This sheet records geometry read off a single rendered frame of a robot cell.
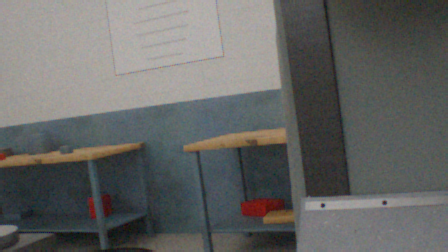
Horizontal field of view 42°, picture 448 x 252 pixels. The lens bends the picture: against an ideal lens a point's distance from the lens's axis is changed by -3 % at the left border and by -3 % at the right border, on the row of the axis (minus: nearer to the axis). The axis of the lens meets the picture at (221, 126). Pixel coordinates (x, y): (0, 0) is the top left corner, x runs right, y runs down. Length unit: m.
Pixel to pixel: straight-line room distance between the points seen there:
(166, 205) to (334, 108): 4.95
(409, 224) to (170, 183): 4.92
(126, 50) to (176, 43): 0.56
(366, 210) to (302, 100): 0.16
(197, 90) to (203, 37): 0.47
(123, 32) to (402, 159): 5.13
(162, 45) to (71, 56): 1.11
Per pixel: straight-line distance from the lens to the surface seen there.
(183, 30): 5.42
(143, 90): 5.68
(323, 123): 0.80
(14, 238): 0.67
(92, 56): 6.04
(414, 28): 0.77
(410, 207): 0.77
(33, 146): 6.24
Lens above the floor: 1.21
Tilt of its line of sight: 3 degrees down
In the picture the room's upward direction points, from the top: 8 degrees counter-clockwise
